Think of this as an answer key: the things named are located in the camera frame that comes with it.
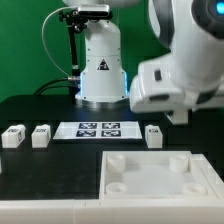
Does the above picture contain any white sheet with markers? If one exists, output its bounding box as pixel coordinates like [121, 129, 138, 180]
[53, 121, 142, 140]

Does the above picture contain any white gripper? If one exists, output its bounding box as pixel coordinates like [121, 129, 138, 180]
[130, 54, 224, 125]

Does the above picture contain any black camera on stand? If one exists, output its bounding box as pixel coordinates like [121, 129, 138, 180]
[77, 4, 110, 18]

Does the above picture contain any grey camera cable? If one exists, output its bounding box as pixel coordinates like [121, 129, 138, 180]
[41, 5, 80, 78]

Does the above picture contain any white square table top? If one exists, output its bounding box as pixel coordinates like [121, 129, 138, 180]
[99, 151, 218, 200]

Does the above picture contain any black base cable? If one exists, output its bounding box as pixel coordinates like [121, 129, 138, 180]
[35, 77, 81, 97]

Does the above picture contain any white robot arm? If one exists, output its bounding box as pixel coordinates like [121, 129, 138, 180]
[62, 0, 224, 113]

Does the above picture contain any white L-shaped obstacle wall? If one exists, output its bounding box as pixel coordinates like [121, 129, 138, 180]
[0, 160, 224, 224]

